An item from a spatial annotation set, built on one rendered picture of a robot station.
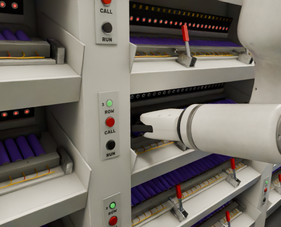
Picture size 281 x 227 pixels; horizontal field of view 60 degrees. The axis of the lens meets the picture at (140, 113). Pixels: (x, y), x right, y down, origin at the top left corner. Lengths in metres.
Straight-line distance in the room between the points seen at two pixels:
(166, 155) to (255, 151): 0.26
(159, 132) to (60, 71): 0.20
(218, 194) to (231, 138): 0.48
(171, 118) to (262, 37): 0.20
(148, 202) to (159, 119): 0.30
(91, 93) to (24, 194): 0.20
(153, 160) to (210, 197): 0.31
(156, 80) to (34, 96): 0.24
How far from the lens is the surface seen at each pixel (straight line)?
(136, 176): 0.52
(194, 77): 0.59
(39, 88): 0.38
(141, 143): 0.56
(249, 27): 0.36
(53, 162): 0.49
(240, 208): 1.12
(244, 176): 0.98
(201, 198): 0.80
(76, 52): 0.40
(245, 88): 0.99
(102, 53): 0.42
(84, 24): 0.40
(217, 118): 0.39
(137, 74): 0.46
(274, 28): 0.36
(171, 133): 0.45
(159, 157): 0.57
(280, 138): 0.37
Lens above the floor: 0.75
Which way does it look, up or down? 14 degrees down
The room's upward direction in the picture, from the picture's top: straight up
